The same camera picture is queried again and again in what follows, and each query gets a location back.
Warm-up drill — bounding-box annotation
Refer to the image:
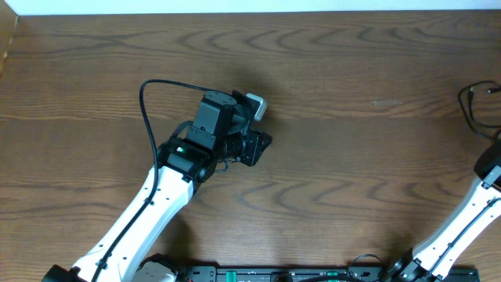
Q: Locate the black usb cable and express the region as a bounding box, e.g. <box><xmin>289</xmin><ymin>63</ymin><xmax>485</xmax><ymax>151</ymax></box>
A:
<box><xmin>457</xmin><ymin>80</ymin><xmax>501</xmax><ymax>142</ymax></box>

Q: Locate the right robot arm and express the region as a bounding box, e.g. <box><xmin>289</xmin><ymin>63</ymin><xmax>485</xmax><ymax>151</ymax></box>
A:
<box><xmin>380</xmin><ymin>143</ymin><xmax>500</xmax><ymax>281</ymax></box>

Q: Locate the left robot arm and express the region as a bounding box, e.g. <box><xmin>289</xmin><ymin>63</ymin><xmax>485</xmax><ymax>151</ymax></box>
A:
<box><xmin>43</xmin><ymin>91</ymin><xmax>272</xmax><ymax>281</ymax></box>

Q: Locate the left camera black cable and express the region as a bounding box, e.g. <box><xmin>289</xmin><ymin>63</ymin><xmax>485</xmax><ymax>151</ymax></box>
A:
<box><xmin>89</xmin><ymin>78</ymin><xmax>208</xmax><ymax>282</ymax></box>

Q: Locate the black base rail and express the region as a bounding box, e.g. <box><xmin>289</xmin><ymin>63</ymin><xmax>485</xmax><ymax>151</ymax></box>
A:
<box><xmin>132</xmin><ymin>253</ymin><xmax>481</xmax><ymax>282</ymax></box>

